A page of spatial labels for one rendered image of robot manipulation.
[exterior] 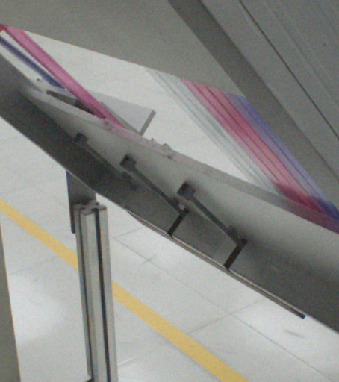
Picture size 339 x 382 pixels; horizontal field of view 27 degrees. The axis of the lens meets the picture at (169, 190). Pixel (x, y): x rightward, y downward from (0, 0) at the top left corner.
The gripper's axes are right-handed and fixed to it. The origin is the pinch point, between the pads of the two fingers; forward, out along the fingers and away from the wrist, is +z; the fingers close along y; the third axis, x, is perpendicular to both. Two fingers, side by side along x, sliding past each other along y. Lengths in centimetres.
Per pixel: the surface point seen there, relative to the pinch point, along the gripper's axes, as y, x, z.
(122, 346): -23, 89, 39
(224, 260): 51, 15, 14
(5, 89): 20.8, -4.0, 8.7
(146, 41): 70, -26, 9
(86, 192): 15.9, 20.6, 13.8
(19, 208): -118, 107, 23
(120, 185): 26.8, 16.2, 11.0
